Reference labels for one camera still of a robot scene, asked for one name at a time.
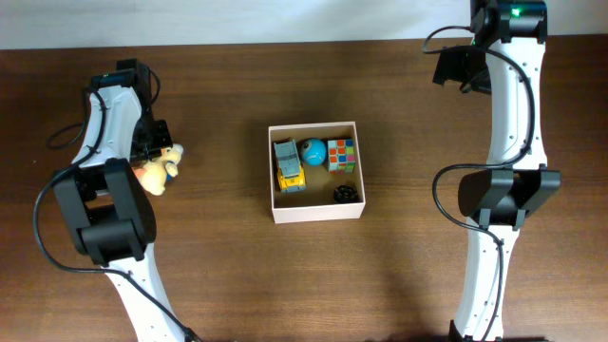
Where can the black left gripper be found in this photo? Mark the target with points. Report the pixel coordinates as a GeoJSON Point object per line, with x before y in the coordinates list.
{"type": "Point", "coordinates": [169, 141]}

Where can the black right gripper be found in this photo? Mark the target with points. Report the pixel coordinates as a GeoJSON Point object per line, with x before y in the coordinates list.
{"type": "Point", "coordinates": [451, 65]}

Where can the yellow plush bunny toy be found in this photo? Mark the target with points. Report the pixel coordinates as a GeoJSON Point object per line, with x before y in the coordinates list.
{"type": "Point", "coordinates": [153, 175]}

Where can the yellow grey toy truck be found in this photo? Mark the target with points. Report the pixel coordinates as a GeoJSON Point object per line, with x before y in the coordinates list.
{"type": "Point", "coordinates": [290, 172]}

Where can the colourful puzzle cube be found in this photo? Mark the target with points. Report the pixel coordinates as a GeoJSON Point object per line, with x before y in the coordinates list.
{"type": "Point", "coordinates": [341, 156]}

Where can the blue white toy ball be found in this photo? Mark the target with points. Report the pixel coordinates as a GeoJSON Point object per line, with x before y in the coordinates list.
{"type": "Point", "coordinates": [313, 152]}

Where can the small black round wheel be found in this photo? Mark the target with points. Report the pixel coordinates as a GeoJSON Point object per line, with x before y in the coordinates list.
{"type": "Point", "coordinates": [345, 194]}

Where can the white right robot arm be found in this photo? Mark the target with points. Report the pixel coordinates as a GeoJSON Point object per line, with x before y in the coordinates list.
{"type": "Point", "coordinates": [503, 60]}

